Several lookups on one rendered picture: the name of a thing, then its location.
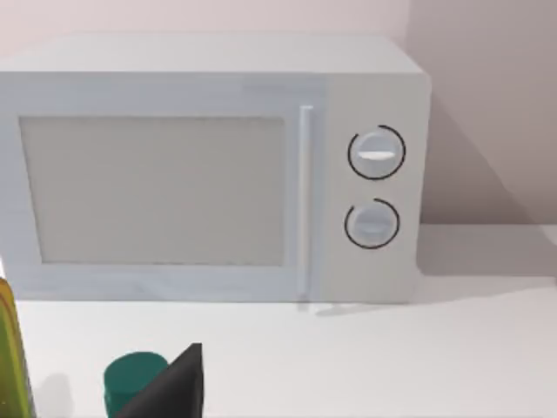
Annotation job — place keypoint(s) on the large white microwave knob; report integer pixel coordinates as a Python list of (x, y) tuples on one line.
[(376, 151)]

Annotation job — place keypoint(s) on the teal bottle cap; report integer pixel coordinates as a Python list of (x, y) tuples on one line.
[(130, 379)]

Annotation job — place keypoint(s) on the yellow green bottle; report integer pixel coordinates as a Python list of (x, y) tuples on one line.
[(11, 357)]

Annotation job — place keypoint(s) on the pale microwave oven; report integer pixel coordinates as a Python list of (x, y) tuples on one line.
[(370, 270)]

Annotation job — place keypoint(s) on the small white microwave knob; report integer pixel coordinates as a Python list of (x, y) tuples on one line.
[(371, 223)]

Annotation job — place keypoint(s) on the pale microwave door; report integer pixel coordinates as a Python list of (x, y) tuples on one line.
[(152, 278)]

